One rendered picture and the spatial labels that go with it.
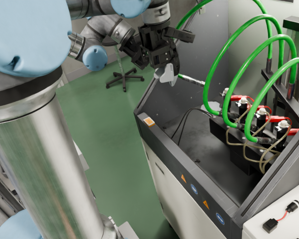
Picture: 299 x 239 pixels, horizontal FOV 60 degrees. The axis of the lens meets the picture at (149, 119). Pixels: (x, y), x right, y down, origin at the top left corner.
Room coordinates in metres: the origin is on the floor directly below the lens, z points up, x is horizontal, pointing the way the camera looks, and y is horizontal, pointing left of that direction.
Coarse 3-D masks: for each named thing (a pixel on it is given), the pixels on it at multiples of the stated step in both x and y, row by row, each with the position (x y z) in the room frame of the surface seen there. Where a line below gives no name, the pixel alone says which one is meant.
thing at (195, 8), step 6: (204, 0) 0.84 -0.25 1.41; (210, 0) 0.83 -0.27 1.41; (258, 0) 0.83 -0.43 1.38; (198, 6) 0.83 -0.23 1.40; (258, 6) 0.83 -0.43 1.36; (192, 12) 0.84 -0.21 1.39; (264, 12) 0.83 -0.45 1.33; (186, 18) 0.84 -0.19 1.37; (180, 24) 0.84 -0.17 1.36; (270, 24) 0.82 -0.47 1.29; (270, 30) 0.82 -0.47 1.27; (270, 36) 0.82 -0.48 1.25; (270, 48) 0.82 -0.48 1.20; (270, 54) 0.82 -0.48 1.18; (270, 60) 0.82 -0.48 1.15
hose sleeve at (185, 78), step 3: (183, 75) 0.84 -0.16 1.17; (183, 78) 0.84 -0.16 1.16; (186, 78) 0.84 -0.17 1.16; (189, 78) 0.84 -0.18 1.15; (192, 78) 0.84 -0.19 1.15; (189, 81) 0.84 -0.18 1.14; (192, 81) 0.83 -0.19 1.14; (195, 81) 0.84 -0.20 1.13; (198, 81) 0.84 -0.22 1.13; (198, 84) 0.83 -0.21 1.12
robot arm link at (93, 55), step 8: (72, 32) 0.79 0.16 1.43; (72, 40) 0.77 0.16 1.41; (80, 40) 0.78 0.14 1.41; (88, 40) 0.79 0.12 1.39; (96, 40) 0.84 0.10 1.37; (72, 48) 0.76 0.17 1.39; (80, 48) 0.76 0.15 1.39; (88, 48) 0.76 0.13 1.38; (96, 48) 0.76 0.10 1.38; (72, 56) 0.77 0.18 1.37; (80, 56) 0.76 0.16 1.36; (88, 56) 0.75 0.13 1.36; (96, 56) 0.75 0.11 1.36; (104, 56) 0.76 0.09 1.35; (88, 64) 0.75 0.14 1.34; (96, 64) 0.75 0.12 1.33; (104, 64) 0.76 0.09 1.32
